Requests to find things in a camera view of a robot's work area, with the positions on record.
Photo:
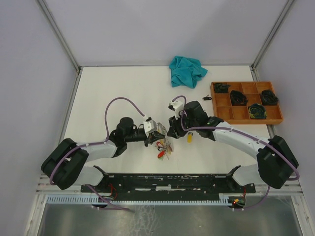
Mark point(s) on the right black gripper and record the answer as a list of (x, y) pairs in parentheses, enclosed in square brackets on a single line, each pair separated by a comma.
[(174, 129)]

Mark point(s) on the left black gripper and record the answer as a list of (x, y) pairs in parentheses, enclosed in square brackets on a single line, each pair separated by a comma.
[(152, 137)]

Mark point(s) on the large metal keyring yellow handle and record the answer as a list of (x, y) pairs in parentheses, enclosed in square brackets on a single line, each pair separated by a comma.
[(164, 144)]

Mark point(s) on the yellow key tag key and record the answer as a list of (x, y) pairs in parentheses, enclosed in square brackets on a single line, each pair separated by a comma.
[(189, 137)]

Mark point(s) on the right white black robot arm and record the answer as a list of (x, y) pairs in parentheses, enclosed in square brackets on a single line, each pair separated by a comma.
[(275, 162)]

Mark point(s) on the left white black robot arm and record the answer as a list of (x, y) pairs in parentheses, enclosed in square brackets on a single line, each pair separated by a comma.
[(65, 165)]

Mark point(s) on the red key tag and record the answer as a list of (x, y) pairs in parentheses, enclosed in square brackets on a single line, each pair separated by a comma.
[(161, 154)]

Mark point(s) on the black key tag key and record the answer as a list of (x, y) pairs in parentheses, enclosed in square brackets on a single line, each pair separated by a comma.
[(207, 98)]

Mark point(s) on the teal cloth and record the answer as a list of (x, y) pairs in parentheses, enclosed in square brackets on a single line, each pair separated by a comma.
[(186, 72)]

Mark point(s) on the wooden compartment tray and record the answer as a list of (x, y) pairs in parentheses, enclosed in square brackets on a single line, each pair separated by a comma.
[(246, 102)]

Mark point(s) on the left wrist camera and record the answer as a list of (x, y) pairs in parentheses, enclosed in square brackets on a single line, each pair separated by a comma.
[(149, 125)]

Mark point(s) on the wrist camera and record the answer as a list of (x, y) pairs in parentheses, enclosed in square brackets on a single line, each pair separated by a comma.
[(177, 107), (149, 125)]

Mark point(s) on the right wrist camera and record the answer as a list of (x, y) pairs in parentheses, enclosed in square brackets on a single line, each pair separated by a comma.
[(177, 107)]

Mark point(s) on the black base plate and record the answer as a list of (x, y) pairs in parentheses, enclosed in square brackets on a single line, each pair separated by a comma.
[(170, 187)]

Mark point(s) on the aluminium frame rail left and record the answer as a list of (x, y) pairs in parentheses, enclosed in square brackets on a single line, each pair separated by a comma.
[(43, 5)]

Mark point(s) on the aluminium frame rail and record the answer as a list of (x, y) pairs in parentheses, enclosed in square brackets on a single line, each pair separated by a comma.
[(43, 5), (272, 34)]

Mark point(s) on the aluminium frame rail right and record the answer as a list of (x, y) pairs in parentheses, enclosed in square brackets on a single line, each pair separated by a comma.
[(272, 34)]

